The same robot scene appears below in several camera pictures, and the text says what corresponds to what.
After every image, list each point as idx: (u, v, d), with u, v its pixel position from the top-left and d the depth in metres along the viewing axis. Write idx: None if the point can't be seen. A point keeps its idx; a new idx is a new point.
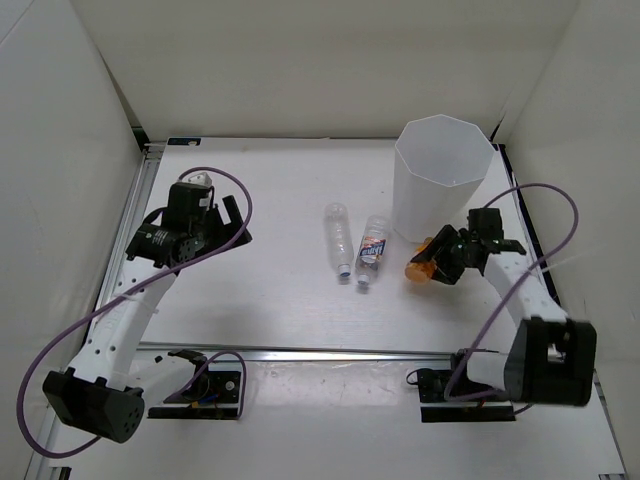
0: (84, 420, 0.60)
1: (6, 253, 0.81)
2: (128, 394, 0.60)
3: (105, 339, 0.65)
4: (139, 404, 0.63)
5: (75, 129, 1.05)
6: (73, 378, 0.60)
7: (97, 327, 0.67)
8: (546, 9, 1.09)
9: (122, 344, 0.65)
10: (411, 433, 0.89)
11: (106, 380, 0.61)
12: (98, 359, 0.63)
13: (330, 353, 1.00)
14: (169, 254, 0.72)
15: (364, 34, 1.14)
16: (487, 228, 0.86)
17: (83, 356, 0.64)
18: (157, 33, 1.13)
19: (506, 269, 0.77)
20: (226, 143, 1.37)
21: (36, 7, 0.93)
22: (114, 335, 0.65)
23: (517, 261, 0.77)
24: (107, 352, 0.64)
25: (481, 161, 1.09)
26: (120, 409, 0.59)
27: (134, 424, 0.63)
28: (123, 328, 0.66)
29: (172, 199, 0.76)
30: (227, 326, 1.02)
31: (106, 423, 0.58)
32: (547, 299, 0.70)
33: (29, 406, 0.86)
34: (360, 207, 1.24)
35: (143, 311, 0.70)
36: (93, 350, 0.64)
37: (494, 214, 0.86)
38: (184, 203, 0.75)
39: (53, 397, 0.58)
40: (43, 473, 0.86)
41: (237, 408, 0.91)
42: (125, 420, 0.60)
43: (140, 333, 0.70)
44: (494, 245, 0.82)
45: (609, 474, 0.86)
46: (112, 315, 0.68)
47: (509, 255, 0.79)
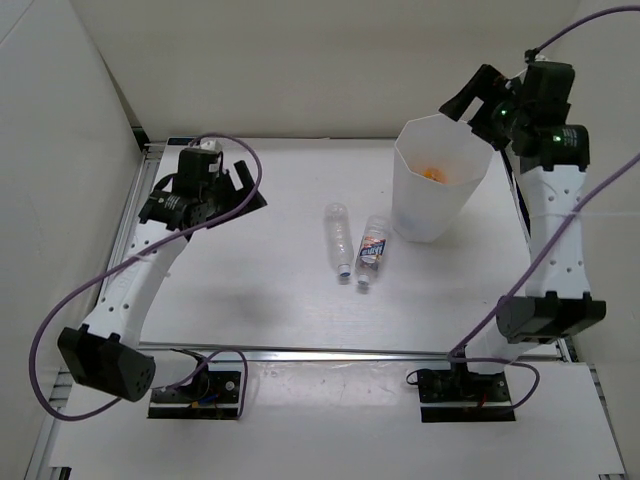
0: (96, 375, 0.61)
1: (6, 252, 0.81)
2: (139, 355, 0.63)
3: (118, 297, 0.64)
4: (150, 366, 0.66)
5: (75, 128, 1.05)
6: (86, 333, 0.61)
7: (108, 285, 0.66)
8: (547, 10, 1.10)
9: (135, 302, 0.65)
10: (411, 433, 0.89)
11: (119, 336, 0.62)
12: (111, 315, 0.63)
13: (331, 353, 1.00)
14: (181, 218, 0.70)
15: (364, 35, 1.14)
16: (550, 103, 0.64)
17: (96, 312, 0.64)
18: (159, 33, 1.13)
19: (549, 199, 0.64)
20: (226, 143, 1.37)
21: (37, 8, 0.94)
22: (127, 292, 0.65)
23: (567, 190, 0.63)
24: (120, 309, 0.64)
25: (482, 161, 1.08)
26: (133, 367, 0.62)
27: (144, 385, 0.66)
28: (135, 286, 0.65)
29: (181, 164, 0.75)
30: (228, 325, 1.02)
31: (118, 379, 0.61)
32: (576, 264, 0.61)
33: (27, 406, 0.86)
34: (359, 207, 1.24)
35: (154, 273, 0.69)
36: (106, 307, 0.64)
37: (567, 79, 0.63)
38: (192, 167, 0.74)
39: (66, 351, 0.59)
40: (43, 473, 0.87)
41: (237, 408, 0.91)
42: (135, 378, 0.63)
43: (152, 293, 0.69)
44: (553, 141, 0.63)
45: (609, 474, 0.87)
46: (123, 277, 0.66)
47: (562, 175, 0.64)
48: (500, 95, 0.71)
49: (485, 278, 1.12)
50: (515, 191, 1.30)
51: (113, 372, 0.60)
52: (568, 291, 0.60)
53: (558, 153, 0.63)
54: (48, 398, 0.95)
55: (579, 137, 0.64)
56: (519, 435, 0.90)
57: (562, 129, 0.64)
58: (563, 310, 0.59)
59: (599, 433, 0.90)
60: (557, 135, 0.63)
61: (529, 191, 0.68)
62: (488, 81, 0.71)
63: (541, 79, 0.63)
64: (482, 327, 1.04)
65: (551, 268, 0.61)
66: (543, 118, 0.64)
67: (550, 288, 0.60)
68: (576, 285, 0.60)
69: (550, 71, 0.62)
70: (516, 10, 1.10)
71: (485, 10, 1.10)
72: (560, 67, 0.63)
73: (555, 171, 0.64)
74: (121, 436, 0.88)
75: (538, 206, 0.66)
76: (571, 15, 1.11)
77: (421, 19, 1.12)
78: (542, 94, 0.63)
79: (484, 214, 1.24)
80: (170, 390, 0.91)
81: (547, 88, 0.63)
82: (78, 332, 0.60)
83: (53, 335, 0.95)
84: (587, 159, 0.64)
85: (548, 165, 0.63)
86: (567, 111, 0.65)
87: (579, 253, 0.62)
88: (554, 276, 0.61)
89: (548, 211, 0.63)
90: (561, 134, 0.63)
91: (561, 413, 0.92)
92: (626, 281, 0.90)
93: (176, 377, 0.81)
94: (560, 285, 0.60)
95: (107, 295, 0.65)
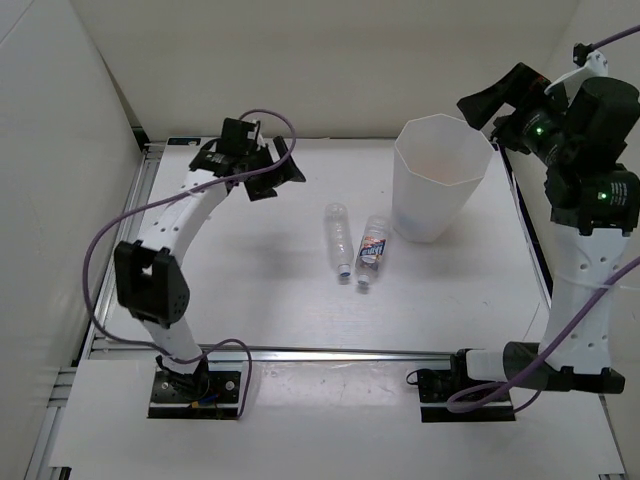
0: (142, 290, 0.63)
1: (6, 253, 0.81)
2: (181, 279, 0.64)
3: (170, 221, 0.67)
4: (187, 294, 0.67)
5: (75, 128, 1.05)
6: (140, 246, 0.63)
7: (161, 214, 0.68)
8: (547, 11, 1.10)
9: (184, 227, 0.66)
10: (411, 433, 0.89)
11: (169, 249, 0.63)
12: (162, 234, 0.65)
13: (331, 353, 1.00)
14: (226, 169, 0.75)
15: (364, 35, 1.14)
16: (602, 144, 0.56)
17: (149, 233, 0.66)
18: (159, 33, 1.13)
19: (581, 265, 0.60)
20: None
21: (37, 9, 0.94)
22: (178, 218, 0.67)
23: (603, 258, 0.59)
24: (171, 231, 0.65)
25: (482, 160, 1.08)
26: (175, 286, 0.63)
27: (180, 314, 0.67)
28: (186, 214, 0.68)
29: (225, 129, 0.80)
30: (229, 325, 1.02)
31: (160, 297, 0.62)
32: (599, 339, 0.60)
33: (26, 406, 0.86)
34: (359, 207, 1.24)
35: (200, 211, 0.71)
36: (158, 228, 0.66)
37: (629, 119, 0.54)
38: (233, 132, 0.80)
39: (119, 258, 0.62)
40: (43, 473, 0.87)
41: (237, 408, 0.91)
42: (174, 303, 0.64)
43: (197, 228, 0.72)
44: (596, 199, 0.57)
45: (609, 474, 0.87)
46: (176, 207, 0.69)
47: (600, 241, 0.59)
48: (537, 100, 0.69)
49: (484, 277, 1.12)
50: (515, 190, 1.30)
51: (157, 287, 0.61)
52: (585, 367, 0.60)
53: (600, 211, 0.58)
54: (48, 399, 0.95)
55: (628, 194, 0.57)
56: (519, 435, 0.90)
57: (611, 184, 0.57)
58: (577, 385, 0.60)
59: (600, 433, 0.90)
60: (602, 192, 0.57)
61: (562, 244, 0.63)
62: (523, 83, 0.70)
63: (597, 114, 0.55)
64: (481, 327, 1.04)
65: (572, 342, 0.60)
66: (588, 158, 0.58)
67: (567, 364, 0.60)
68: (595, 363, 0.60)
69: (610, 107, 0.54)
70: (516, 11, 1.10)
71: (485, 10, 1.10)
72: (626, 101, 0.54)
73: (594, 234, 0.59)
74: (121, 436, 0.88)
75: (568, 269, 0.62)
76: (571, 15, 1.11)
77: (421, 19, 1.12)
78: (593, 134, 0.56)
79: (484, 214, 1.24)
80: (171, 390, 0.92)
81: (602, 128, 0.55)
82: (133, 245, 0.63)
83: (53, 336, 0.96)
84: (633, 221, 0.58)
85: (585, 229, 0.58)
86: (621, 151, 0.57)
87: (604, 328, 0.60)
88: (575, 351, 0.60)
89: (578, 280, 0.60)
90: (607, 191, 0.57)
91: (562, 414, 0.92)
92: (625, 280, 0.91)
93: (183, 351, 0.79)
94: (578, 361, 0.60)
95: (160, 219, 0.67)
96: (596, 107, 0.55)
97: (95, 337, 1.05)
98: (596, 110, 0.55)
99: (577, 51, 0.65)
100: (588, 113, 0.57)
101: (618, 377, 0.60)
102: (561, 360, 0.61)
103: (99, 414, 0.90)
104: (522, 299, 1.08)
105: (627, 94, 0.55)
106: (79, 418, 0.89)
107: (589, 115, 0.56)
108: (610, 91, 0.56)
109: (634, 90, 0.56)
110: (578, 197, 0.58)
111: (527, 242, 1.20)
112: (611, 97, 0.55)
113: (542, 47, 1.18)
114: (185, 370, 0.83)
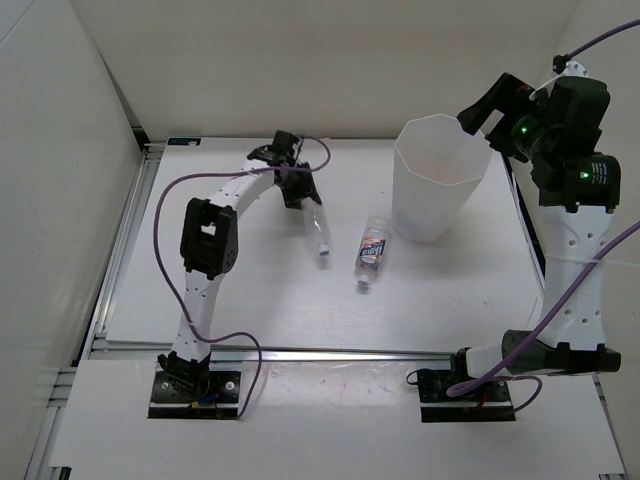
0: (203, 242, 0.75)
1: (6, 252, 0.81)
2: (235, 235, 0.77)
3: (233, 189, 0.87)
4: (236, 248, 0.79)
5: (75, 129, 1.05)
6: (208, 204, 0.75)
7: (226, 184, 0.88)
8: (546, 10, 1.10)
9: (243, 195, 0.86)
10: (411, 433, 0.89)
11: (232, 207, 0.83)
12: (226, 198, 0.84)
13: (331, 352, 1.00)
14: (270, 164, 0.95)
15: (365, 35, 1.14)
16: (578, 129, 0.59)
17: (216, 194, 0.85)
18: (159, 32, 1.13)
19: (569, 242, 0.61)
20: (226, 143, 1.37)
21: (37, 8, 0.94)
22: (240, 188, 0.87)
23: (590, 234, 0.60)
24: (233, 197, 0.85)
25: (483, 160, 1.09)
26: (231, 241, 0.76)
27: (229, 263, 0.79)
28: (245, 186, 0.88)
29: (276, 137, 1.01)
30: (229, 325, 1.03)
31: (217, 249, 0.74)
32: (592, 315, 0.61)
33: (27, 405, 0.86)
34: (359, 207, 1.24)
35: (255, 188, 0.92)
36: (224, 193, 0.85)
37: (601, 105, 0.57)
38: (286, 141, 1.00)
39: (193, 208, 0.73)
40: (43, 473, 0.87)
41: (237, 408, 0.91)
42: (226, 256, 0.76)
43: (250, 200, 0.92)
44: (578, 178, 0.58)
45: (609, 474, 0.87)
46: (238, 181, 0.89)
47: (586, 217, 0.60)
48: (522, 106, 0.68)
49: (485, 277, 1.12)
50: (515, 190, 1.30)
51: (217, 241, 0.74)
52: (582, 342, 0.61)
53: (584, 190, 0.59)
54: (48, 399, 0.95)
55: (608, 173, 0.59)
56: (519, 435, 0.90)
57: (592, 164, 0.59)
58: (575, 363, 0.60)
59: (600, 433, 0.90)
60: (584, 172, 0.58)
61: (549, 225, 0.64)
62: (510, 90, 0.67)
63: (571, 103, 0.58)
64: (482, 327, 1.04)
65: (567, 318, 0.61)
66: (567, 144, 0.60)
67: (564, 340, 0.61)
68: (590, 338, 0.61)
69: (583, 95, 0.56)
70: (516, 11, 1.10)
71: (485, 8, 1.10)
72: (596, 90, 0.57)
73: (579, 211, 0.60)
74: (121, 436, 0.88)
75: (557, 247, 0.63)
76: (571, 14, 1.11)
77: (421, 19, 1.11)
78: (570, 121, 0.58)
79: (485, 214, 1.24)
80: (171, 390, 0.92)
81: (577, 115, 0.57)
82: (204, 202, 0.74)
83: (53, 336, 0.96)
84: (616, 197, 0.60)
85: (571, 206, 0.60)
86: (599, 137, 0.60)
87: (596, 303, 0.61)
88: (570, 328, 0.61)
89: (567, 256, 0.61)
90: (589, 171, 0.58)
91: (563, 414, 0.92)
92: (626, 278, 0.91)
93: (204, 319, 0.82)
94: (574, 337, 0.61)
95: (226, 188, 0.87)
96: (569, 96, 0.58)
97: (95, 337, 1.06)
98: (571, 99, 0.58)
99: (555, 60, 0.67)
100: (563, 104, 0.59)
101: (613, 354, 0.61)
102: (556, 336, 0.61)
103: (99, 414, 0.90)
104: (521, 299, 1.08)
105: (596, 85, 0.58)
106: (79, 418, 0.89)
107: (564, 104, 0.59)
108: (581, 82, 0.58)
109: (603, 83, 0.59)
110: (561, 179, 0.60)
111: (526, 241, 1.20)
112: (582, 87, 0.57)
113: (541, 48, 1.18)
114: (191, 355, 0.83)
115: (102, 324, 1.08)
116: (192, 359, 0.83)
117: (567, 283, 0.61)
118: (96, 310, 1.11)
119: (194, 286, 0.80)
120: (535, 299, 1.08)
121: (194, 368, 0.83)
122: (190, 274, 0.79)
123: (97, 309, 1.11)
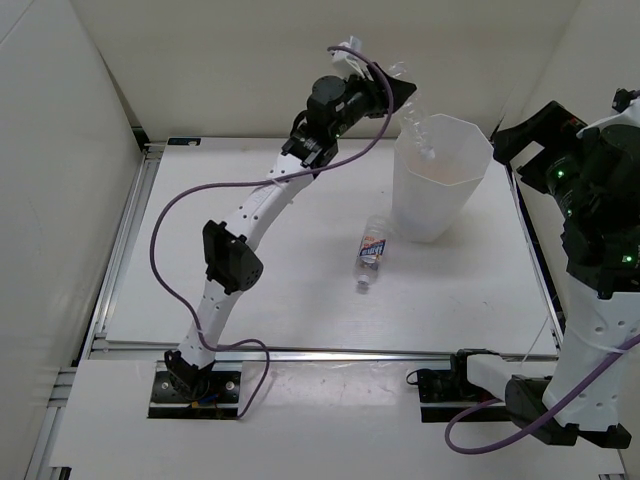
0: (222, 265, 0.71)
1: (6, 252, 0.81)
2: (253, 257, 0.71)
3: (253, 208, 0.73)
4: (259, 265, 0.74)
5: (75, 128, 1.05)
6: (225, 229, 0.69)
7: (247, 198, 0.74)
8: (546, 10, 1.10)
9: (264, 215, 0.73)
10: (411, 432, 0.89)
11: (246, 237, 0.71)
12: (242, 221, 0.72)
13: (331, 353, 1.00)
14: (316, 159, 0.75)
15: (365, 35, 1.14)
16: (625, 197, 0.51)
17: (232, 214, 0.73)
18: (159, 32, 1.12)
19: (596, 328, 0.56)
20: (226, 143, 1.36)
21: (36, 8, 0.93)
22: (260, 206, 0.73)
23: (622, 322, 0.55)
24: (250, 220, 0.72)
25: (482, 161, 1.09)
26: (247, 264, 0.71)
27: (253, 280, 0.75)
28: (267, 204, 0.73)
29: (310, 111, 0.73)
30: (229, 325, 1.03)
31: (236, 271, 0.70)
32: (608, 398, 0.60)
33: (27, 405, 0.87)
34: (359, 206, 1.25)
35: (283, 199, 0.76)
36: (242, 213, 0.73)
37: None
38: (322, 114, 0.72)
39: (208, 233, 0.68)
40: (44, 473, 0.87)
41: (237, 408, 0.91)
42: (247, 276, 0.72)
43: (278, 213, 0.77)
44: (619, 260, 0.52)
45: (609, 474, 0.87)
46: (260, 193, 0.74)
47: (620, 306, 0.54)
48: (568, 140, 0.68)
49: (485, 277, 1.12)
50: (515, 190, 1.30)
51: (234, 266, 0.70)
52: (590, 423, 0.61)
53: (623, 273, 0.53)
54: (48, 399, 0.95)
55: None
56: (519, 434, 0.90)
57: (638, 246, 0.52)
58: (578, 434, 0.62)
59: None
60: (627, 255, 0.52)
61: (576, 300, 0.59)
62: (556, 122, 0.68)
63: (620, 166, 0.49)
64: (482, 327, 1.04)
65: (579, 401, 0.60)
66: (610, 210, 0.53)
67: (572, 421, 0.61)
68: (600, 420, 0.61)
69: (635, 161, 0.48)
70: (517, 11, 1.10)
71: (484, 9, 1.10)
72: None
73: (613, 298, 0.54)
74: (122, 436, 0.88)
75: (581, 326, 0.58)
76: (571, 14, 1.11)
77: (421, 19, 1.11)
78: (615, 189, 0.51)
79: (485, 214, 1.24)
80: (171, 390, 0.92)
81: (624, 182, 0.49)
82: (219, 227, 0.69)
83: (53, 336, 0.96)
84: None
85: (605, 292, 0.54)
86: None
87: (613, 388, 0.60)
88: (583, 409, 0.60)
89: (591, 342, 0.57)
90: (633, 254, 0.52)
91: None
92: None
93: (212, 330, 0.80)
94: (584, 418, 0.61)
95: (244, 205, 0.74)
96: (618, 158, 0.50)
97: (95, 337, 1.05)
98: (619, 162, 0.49)
99: (618, 96, 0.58)
100: (610, 164, 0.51)
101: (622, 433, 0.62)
102: (566, 416, 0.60)
103: (99, 414, 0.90)
104: (522, 299, 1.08)
105: None
106: (79, 418, 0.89)
107: (611, 167, 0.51)
108: (634, 139, 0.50)
109: None
110: (600, 253, 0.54)
111: (527, 241, 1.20)
112: (635, 148, 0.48)
113: (541, 47, 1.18)
114: (194, 360, 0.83)
115: (102, 323, 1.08)
116: (193, 364, 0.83)
117: (586, 368, 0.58)
118: (96, 310, 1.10)
119: (210, 296, 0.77)
120: (536, 300, 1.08)
121: (195, 371, 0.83)
122: (209, 283, 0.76)
123: (97, 307, 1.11)
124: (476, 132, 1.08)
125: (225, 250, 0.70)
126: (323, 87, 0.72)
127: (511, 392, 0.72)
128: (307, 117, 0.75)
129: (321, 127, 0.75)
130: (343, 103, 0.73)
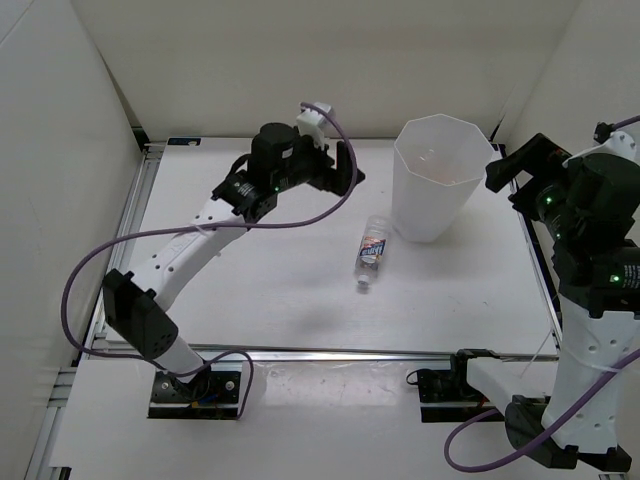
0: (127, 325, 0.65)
1: (6, 252, 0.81)
2: (163, 317, 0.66)
3: (168, 258, 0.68)
4: (172, 330, 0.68)
5: (74, 128, 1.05)
6: (131, 283, 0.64)
7: (165, 246, 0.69)
8: (546, 10, 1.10)
9: (180, 265, 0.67)
10: (411, 432, 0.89)
11: (154, 292, 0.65)
12: (156, 271, 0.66)
13: (331, 352, 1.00)
14: (249, 206, 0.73)
15: (365, 36, 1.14)
16: (609, 220, 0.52)
17: (145, 265, 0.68)
18: (159, 33, 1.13)
19: (590, 347, 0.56)
20: (225, 143, 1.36)
21: (36, 8, 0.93)
22: (175, 256, 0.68)
23: (613, 341, 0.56)
24: (164, 270, 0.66)
25: (481, 161, 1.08)
26: (156, 324, 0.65)
27: (164, 347, 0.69)
28: (185, 254, 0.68)
29: (257, 151, 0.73)
30: (228, 325, 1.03)
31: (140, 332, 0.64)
32: (606, 420, 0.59)
33: (27, 405, 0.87)
34: (359, 206, 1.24)
35: (207, 248, 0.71)
36: (154, 264, 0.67)
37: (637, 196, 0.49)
38: (267, 158, 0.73)
39: (108, 287, 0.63)
40: (44, 473, 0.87)
41: (237, 408, 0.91)
42: (155, 339, 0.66)
43: (200, 267, 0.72)
44: (608, 281, 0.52)
45: (609, 474, 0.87)
46: (180, 241, 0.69)
47: (611, 324, 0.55)
48: (554, 170, 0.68)
49: (485, 278, 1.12)
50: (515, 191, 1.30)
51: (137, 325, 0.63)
52: (589, 446, 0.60)
53: (611, 294, 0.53)
54: (48, 398, 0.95)
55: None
56: None
57: (624, 266, 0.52)
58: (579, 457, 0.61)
59: None
60: (615, 275, 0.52)
61: (568, 319, 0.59)
62: (543, 152, 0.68)
63: (601, 192, 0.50)
64: (482, 327, 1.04)
65: (578, 422, 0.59)
66: (596, 232, 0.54)
67: (572, 442, 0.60)
68: (600, 443, 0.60)
69: (616, 186, 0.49)
70: (517, 11, 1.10)
71: (484, 9, 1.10)
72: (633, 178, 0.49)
73: (603, 317, 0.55)
74: (122, 436, 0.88)
75: (573, 345, 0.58)
76: (571, 14, 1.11)
77: (421, 19, 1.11)
78: (599, 212, 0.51)
79: (485, 214, 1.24)
80: (171, 390, 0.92)
81: (608, 206, 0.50)
82: (123, 279, 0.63)
83: (53, 336, 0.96)
84: None
85: (596, 311, 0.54)
86: (630, 227, 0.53)
87: (611, 408, 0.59)
88: (582, 431, 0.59)
89: (585, 360, 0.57)
90: (620, 275, 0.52)
91: None
92: None
93: (177, 365, 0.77)
94: (583, 440, 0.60)
95: (159, 254, 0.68)
96: (599, 184, 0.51)
97: (95, 337, 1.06)
98: (600, 186, 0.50)
99: (600, 128, 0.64)
100: (590, 190, 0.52)
101: (622, 456, 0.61)
102: (565, 438, 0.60)
103: (100, 414, 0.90)
104: (521, 300, 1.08)
105: (634, 171, 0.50)
106: (79, 418, 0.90)
107: (592, 191, 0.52)
108: (614, 166, 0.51)
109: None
110: (589, 275, 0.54)
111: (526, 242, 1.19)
112: (615, 174, 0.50)
113: (541, 47, 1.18)
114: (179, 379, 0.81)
115: (102, 324, 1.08)
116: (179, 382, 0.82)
117: (581, 387, 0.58)
118: (97, 311, 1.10)
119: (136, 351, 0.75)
120: (536, 301, 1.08)
121: None
122: None
123: (97, 308, 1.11)
124: (476, 130, 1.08)
125: (127, 307, 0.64)
126: (271, 134, 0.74)
127: (511, 413, 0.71)
128: (249, 161, 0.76)
129: (262, 173, 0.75)
130: (288, 154, 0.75)
